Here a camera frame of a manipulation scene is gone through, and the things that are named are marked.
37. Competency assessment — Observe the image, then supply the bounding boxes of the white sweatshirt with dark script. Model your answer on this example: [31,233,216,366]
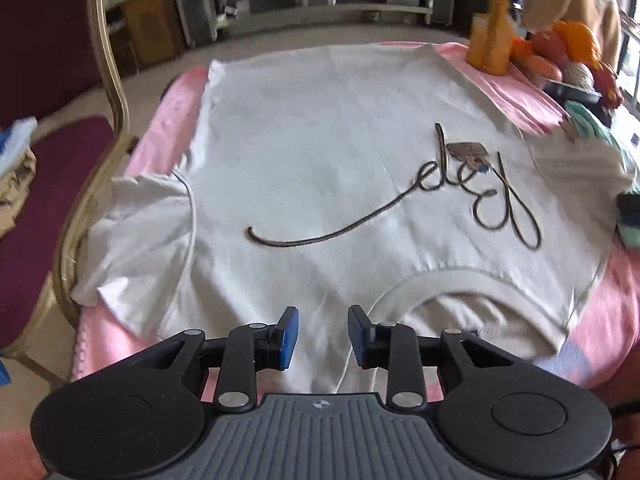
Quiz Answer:
[70,44,637,396]

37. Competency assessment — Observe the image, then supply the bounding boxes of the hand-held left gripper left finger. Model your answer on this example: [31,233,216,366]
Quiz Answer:
[127,305,301,413]

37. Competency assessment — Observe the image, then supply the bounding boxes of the small orange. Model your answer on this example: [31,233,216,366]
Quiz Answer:
[510,37,536,61]

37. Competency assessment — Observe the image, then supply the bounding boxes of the black fruit basket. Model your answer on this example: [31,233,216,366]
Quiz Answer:
[542,77,613,126]

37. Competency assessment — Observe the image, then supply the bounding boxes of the pink printed blanket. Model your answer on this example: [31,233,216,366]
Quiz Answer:
[70,41,640,401]

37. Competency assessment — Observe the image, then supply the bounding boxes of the dark red fruit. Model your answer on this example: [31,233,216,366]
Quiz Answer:
[592,62,623,108]

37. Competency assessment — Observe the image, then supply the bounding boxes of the beige garment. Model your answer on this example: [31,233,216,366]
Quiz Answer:
[0,145,38,238]

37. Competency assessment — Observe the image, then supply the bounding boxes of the orange juice bottle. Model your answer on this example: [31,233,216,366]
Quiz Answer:
[467,0,516,73]

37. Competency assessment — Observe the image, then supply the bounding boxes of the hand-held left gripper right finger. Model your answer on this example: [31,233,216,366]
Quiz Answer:
[347,304,521,413]

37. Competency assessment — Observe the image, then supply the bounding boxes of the wooden cabinet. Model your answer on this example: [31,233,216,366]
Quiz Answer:
[107,0,186,68]

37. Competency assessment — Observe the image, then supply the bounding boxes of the white netted fruit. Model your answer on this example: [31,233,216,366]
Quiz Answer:
[562,60,596,91]

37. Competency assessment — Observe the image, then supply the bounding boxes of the teal garment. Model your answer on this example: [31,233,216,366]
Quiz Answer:
[564,100,640,248]

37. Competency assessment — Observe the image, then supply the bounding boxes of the light blue knit garment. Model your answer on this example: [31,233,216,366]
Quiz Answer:
[0,117,38,176]

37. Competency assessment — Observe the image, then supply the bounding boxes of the large orange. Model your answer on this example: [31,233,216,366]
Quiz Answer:
[552,20,601,68]

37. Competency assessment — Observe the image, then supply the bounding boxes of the maroon banquet chair gold frame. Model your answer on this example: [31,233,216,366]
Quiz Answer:
[0,0,138,376]

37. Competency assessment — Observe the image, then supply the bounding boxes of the pale red apple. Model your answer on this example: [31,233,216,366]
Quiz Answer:
[522,55,558,76]

